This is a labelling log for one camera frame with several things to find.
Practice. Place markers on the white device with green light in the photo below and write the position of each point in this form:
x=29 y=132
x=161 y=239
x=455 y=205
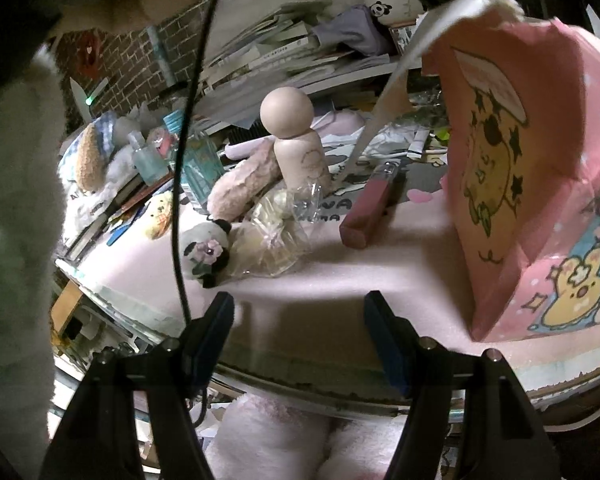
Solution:
x=87 y=100

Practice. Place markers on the purple cloth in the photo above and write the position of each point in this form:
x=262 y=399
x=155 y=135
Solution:
x=350 y=30

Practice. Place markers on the grey wall pipe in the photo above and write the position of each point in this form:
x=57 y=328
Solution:
x=162 y=60

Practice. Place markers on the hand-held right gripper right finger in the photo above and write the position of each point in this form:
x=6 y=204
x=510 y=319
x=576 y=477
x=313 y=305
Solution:
x=387 y=340

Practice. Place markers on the clear plastic wrapped packet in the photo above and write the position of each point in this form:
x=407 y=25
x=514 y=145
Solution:
x=270 y=240

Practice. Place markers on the white face mask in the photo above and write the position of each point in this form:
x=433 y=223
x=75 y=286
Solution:
x=395 y=140

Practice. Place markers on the striped blue plush toy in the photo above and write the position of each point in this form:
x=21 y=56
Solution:
x=90 y=160

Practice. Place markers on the pink fuzzy pants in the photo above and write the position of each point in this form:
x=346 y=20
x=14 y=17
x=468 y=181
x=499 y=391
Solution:
x=280 y=440

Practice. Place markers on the clear bottle with blue cap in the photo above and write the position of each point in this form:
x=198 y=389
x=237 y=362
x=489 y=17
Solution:
x=200 y=165

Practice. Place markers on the yellow dog plush charm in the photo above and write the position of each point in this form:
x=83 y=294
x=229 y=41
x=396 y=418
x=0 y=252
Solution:
x=157 y=217

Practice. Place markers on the stack of books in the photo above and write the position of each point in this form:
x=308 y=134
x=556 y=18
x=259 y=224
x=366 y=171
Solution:
x=280 y=50

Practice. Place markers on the small clear bottle teal liquid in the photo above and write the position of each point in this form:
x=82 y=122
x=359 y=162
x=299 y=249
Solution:
x=147 y=165

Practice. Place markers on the pink hairbrush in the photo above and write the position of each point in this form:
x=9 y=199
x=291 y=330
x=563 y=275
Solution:
x=340 y=125

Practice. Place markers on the wooden peg doll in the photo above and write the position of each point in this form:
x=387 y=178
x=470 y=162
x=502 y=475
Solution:
x=295 y=160

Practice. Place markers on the pink teal container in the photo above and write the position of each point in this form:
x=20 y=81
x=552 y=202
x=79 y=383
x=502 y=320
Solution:
x=160 y=142

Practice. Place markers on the red wall ornament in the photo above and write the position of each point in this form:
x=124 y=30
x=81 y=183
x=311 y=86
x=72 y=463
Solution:
x=89 y=55

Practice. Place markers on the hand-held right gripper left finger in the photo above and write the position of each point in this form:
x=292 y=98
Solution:
x=212 y=340

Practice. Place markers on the long pink box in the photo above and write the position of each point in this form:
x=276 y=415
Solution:
x=367 y=205

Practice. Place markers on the pink fuzzy plush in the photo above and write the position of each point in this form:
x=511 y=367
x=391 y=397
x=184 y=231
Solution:
x=240 y=185

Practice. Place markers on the person's left forearm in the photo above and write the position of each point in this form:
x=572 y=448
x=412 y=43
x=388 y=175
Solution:
x=15 y=210

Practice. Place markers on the white panda bowl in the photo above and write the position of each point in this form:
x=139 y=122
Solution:
x=395 y=7

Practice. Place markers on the white shelf board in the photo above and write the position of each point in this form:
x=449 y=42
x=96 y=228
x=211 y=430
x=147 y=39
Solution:
x=330 y=85

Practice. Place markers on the pink cartoon gift bag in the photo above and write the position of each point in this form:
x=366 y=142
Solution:
x=530 y=160

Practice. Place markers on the small panda plush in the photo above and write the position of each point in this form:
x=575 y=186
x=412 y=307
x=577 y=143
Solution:
x=200 y=255

